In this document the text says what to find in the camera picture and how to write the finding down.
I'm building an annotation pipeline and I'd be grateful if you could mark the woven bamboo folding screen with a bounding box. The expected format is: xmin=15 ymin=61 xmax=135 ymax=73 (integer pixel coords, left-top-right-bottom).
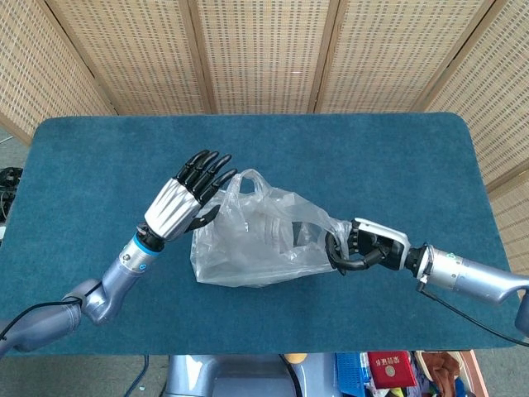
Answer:
xmin=0 ymin=0 xmax=529 ymax=299

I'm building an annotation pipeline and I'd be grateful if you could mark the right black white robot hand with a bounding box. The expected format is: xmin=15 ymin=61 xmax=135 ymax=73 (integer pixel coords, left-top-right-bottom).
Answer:
xmin=324 ymin=217 xmax=411 ymax=276

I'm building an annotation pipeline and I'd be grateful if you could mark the blue floor cable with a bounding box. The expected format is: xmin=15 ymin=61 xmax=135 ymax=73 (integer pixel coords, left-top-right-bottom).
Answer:
xmin=122 ymin=354 xmax=150 ymax=397

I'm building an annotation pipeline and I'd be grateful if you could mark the blue plastic basket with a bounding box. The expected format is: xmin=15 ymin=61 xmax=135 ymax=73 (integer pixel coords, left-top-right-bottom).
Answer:
xmin=335 ymin=352 xmax=369 ymax=397

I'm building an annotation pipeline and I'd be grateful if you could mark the black device with cables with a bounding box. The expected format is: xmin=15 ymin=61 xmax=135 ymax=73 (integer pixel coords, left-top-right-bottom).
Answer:
xmin=0 ymin=166 xmax=24 ymax=188

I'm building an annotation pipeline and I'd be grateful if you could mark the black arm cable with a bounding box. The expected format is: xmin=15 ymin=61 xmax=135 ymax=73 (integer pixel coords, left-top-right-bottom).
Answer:
xmin=0 ymin=300 xmax=80 ymax=341
xmin=417 ymin=280 xmax=529 ymax=349

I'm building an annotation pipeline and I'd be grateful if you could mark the clear plastic bag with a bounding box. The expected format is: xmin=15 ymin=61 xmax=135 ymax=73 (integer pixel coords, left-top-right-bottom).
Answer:
xmin=189 ymin=168 xmax=353 ymax=288

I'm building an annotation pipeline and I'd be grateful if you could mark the brown cloth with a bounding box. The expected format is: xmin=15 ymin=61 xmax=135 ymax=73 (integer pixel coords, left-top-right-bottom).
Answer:
xmin=424 ymin=352 xmax=469 ymax=397

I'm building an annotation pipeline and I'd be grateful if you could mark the red booklet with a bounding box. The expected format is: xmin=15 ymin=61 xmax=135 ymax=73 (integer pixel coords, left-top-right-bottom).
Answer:
xmin=367 ymin=351 xmax=417 ymax=390

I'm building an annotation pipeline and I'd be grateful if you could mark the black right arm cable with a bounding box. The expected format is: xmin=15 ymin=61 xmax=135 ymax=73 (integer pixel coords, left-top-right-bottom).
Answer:
xmin=417 ymin=280 xmax=529 ymax=349

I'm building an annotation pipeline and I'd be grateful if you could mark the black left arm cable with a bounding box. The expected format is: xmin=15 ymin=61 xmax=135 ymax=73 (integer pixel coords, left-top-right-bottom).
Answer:
xmin=0 ymin=300 xmax=80 ymax=341

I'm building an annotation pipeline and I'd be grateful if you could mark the black base cable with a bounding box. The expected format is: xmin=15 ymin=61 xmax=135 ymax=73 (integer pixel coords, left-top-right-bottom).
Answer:
xmin=279 ymin=354 xmax=305 ymax=397

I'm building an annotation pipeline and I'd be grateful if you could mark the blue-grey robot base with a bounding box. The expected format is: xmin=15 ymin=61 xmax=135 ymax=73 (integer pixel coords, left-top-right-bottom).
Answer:
xmin=164 ymin=354 xmax=336 ymax=397

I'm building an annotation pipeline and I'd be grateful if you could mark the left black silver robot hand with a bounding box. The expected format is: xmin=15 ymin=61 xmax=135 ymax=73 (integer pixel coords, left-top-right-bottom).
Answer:
xmin=143 ymin=150 xmax=239 ymax=242

